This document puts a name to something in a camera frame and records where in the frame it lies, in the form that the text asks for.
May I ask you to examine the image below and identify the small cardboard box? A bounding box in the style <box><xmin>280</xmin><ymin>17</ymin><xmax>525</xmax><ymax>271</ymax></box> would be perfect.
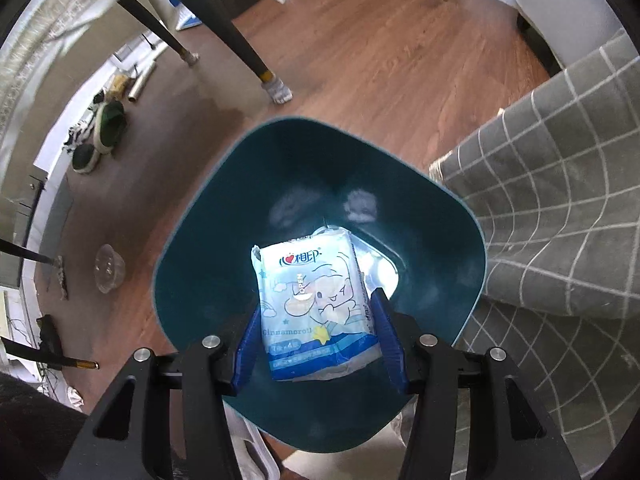
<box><xmin>108</xmin><ymin>73</ymin><xmax>132</xmax><ymax>99</ymax></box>

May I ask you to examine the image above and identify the metal tube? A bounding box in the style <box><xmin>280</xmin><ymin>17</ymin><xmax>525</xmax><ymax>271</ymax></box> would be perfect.
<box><xmin>125</xmin><ymin>61</ymin><xmax>159</xmax><ymax>104</ymax></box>

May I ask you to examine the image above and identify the blue tissue packet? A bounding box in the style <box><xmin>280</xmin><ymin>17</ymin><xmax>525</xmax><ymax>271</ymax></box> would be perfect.
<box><xmin>250</xmin><ymin>226</ymin><xmax>380</xmax><ymax>385</ymax></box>

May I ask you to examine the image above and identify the cream patterned tablecloth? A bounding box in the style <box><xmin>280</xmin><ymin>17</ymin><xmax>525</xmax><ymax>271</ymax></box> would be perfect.
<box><xmin>0</xmin><ymin>0</ymin><xmax>302</xmax><ymax>176</ymax></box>

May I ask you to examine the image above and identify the short dark table leg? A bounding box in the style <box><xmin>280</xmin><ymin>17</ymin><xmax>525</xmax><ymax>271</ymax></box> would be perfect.
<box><xmin>117</xmin><ymin>0</ymin><xmax>199</xmax><ymax>64</ymax></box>

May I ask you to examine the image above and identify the grey checked blanket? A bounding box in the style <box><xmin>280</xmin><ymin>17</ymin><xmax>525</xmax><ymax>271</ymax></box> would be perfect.
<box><xmin>429</xmin><ymin>27</ymin><xmax>640</xmax><ymax>461</ymax></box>

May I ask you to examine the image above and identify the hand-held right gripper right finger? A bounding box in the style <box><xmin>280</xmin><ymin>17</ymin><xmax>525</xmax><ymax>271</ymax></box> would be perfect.
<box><xmin>370</xmin><ymin>287</ymin><xmax>576</xmax><ymax>480</ymax></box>

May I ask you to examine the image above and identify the blue white cloth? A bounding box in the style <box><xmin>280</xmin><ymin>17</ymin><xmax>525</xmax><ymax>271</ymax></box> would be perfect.
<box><xmin>164</xmin><ymin>0</ymin><xmax>204</xmax><ymax>29</ymax></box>

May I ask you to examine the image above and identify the black furniture leg gold tip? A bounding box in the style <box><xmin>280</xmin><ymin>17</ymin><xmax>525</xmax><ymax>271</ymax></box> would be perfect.
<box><xmin>0</xmin><ymin>238</ymin><xmax>55</xmax><ymax>267</ymax></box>
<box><xmin>0</xmin><ymin>347</ymin><xmax>100</xmax><ymax>372</ymax></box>

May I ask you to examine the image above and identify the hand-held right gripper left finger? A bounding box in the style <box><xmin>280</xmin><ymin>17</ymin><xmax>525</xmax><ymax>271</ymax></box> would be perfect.
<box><xmin>67</xmin><ymin>305</ymin><xmax>264</xmax><ymax>480</ymax></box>

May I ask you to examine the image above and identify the dark fuzzy clothing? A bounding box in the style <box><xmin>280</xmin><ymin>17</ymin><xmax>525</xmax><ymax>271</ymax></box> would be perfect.
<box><xmin>0</xmin><ymin>372</ymin><xmax>94</xmax><ymax>480</ymax></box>

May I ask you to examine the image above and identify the green slipper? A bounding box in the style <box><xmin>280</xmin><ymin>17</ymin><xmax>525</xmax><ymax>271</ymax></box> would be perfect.
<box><xmin>94</xmin><ymin>100</ymin><xmax>129</xmax><ymax>154</ymax></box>
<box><xmin>70</xmin><ymin>142</ymin><xmax>102</xmax><ymax>176</ymax></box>

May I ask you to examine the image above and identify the teal plastic bin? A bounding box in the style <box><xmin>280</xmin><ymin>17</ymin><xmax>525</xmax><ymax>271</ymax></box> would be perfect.
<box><xmin>152</xmin><ymin>116</ymin><xmax>488</xmax><ymax>448</ymax></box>

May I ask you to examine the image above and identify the long dark table leg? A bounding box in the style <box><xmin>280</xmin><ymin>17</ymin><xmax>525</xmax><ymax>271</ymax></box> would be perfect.
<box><xmin>152</xmin><ymin>0</ymin><xmax>294</xmax><ymax>105</ymax></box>

